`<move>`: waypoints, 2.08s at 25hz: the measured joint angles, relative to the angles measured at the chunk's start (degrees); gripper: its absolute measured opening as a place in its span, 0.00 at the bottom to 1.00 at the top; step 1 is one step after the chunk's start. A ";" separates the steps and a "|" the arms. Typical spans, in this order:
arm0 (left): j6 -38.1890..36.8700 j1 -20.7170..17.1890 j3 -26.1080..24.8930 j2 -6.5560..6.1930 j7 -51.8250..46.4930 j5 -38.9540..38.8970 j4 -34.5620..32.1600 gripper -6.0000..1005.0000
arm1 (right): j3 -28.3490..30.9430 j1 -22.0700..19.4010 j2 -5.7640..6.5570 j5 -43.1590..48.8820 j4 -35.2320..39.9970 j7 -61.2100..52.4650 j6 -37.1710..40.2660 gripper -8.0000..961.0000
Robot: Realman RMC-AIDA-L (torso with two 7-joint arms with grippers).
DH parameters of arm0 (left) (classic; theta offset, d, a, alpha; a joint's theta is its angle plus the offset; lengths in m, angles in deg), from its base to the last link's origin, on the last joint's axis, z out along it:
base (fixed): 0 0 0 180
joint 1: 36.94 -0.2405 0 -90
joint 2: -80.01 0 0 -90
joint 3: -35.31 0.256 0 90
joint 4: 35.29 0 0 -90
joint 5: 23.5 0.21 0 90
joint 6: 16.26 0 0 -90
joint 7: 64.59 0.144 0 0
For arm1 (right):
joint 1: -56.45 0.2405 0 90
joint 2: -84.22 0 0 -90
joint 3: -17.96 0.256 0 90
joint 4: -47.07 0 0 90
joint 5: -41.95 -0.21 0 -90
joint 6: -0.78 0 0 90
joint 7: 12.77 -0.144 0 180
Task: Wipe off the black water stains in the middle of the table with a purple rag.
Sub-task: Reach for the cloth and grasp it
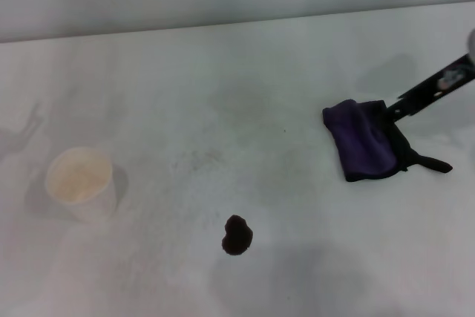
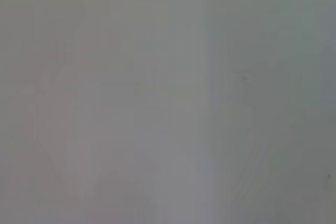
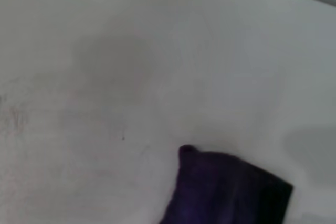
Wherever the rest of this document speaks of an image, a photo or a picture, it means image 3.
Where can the purple rag with black edge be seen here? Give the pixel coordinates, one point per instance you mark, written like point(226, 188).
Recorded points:
point(225, 190)

